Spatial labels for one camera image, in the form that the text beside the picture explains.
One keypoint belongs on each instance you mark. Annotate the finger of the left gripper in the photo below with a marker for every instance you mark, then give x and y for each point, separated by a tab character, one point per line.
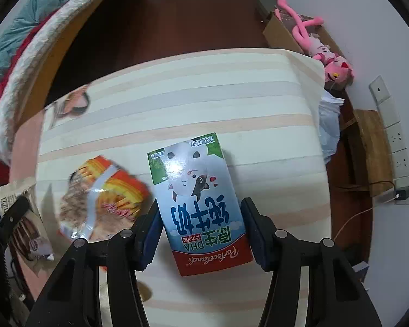
12	217

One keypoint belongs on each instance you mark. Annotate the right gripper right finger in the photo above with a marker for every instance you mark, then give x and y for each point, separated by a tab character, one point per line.
335	295

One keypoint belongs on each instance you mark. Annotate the black charger plug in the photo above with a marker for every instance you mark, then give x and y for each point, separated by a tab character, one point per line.
402	193

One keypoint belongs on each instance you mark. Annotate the wooden bed frame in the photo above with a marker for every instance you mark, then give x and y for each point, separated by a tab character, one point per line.
43	84

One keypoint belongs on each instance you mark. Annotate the milk carton box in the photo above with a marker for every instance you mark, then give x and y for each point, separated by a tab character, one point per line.
198	206

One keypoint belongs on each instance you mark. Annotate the white checkered mattress quilt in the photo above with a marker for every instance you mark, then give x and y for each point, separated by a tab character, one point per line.
43	44

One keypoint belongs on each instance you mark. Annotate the striped white table cover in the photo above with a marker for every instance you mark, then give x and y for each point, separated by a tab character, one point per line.
262	104

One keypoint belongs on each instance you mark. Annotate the white plastic bag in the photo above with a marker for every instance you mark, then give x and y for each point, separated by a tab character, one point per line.
329	110

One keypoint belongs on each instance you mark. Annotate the red plush blanket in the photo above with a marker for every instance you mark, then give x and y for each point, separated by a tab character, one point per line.
11	89

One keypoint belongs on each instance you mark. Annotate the orange fries snack bag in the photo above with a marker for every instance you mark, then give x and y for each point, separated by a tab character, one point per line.
102	199

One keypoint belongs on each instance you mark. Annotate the white power strip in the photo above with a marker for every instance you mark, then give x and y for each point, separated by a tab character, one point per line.
391	121

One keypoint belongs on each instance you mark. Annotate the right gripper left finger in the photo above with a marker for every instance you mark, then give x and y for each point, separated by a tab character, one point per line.
71	295

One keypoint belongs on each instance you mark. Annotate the brown chocolate wrapper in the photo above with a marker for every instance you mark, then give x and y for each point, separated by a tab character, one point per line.
29	235

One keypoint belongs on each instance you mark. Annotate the pink tablecloth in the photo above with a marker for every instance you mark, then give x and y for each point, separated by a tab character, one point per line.
24	164

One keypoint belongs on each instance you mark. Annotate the pink panther plush toy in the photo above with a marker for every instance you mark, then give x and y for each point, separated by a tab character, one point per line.
337	68

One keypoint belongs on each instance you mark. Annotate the cardboard box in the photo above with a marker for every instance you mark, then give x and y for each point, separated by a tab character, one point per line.
286	29

